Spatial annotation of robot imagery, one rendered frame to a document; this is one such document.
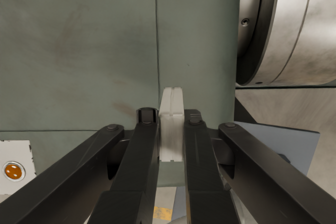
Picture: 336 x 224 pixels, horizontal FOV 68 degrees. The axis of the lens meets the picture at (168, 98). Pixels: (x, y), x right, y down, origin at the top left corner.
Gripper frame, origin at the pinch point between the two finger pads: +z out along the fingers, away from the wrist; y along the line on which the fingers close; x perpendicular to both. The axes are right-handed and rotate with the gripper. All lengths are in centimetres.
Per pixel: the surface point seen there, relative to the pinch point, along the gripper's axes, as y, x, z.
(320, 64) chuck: 19.0, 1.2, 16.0
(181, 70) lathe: 0.8, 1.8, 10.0
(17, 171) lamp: -19.5, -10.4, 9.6
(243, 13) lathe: 9.0, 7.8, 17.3
